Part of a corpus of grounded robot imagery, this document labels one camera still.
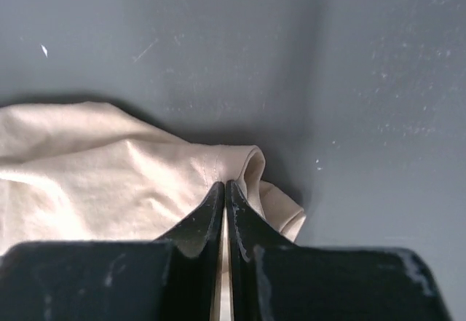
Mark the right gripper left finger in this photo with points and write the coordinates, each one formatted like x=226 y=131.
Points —
x=173 y=277

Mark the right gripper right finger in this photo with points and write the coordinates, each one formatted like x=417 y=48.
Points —
x=275 y=279

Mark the beige t shirt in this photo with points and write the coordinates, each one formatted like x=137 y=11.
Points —
x=91 y=172

